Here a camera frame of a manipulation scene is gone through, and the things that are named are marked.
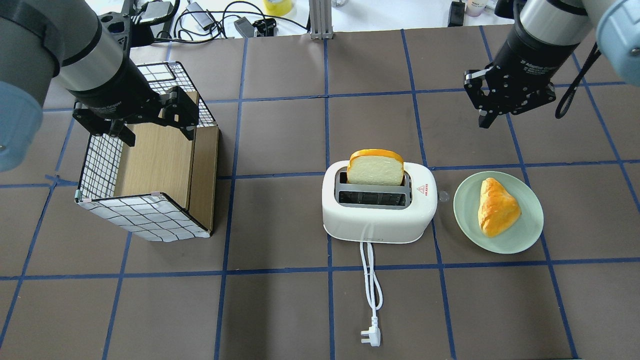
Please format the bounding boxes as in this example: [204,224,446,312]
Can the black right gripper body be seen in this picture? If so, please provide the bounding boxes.
[487,20,573,101]

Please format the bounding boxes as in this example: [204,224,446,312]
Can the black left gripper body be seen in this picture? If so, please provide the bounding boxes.
[72,60,169,136]

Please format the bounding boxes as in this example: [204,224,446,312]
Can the white two-slot toaster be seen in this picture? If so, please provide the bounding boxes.
[321,161,438,244]

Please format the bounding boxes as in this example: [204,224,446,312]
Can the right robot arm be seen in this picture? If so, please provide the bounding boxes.
[464,0,640,129]

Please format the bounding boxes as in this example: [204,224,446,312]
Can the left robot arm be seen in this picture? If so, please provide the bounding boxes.
[0,0,199,172]

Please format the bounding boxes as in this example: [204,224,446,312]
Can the black power adapter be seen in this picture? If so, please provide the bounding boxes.
[446,0,466,27]

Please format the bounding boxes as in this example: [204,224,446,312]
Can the white paper cup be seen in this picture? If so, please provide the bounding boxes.
[465,0,489,18]

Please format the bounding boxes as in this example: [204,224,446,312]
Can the grey power brick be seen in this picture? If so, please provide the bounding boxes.
[186,1,215,31]

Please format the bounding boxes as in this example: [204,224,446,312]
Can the light green plate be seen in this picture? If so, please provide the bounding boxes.
[453,171,544,255]

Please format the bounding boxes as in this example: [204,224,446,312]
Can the golden triangular pastry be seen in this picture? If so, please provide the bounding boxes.
[477,177,522,238]

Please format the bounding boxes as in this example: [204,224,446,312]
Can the toast bread slice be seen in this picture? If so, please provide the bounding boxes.
[346,149,404,186]

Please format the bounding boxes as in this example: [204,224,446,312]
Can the yellow tape roll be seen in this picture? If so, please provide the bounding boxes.
[263,0,294,17]

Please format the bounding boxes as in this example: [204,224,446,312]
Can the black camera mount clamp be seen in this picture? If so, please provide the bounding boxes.
[98,0,181,50]

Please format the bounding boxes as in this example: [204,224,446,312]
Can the wire and wood shelf rack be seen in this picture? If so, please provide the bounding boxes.
[75,61,220,243]

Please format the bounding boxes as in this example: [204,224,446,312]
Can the aluminium frame post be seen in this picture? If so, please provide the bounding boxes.
[308,0,334,40]

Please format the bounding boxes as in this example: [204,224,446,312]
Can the white toaster power cable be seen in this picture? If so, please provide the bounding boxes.
[359,240,384,347]

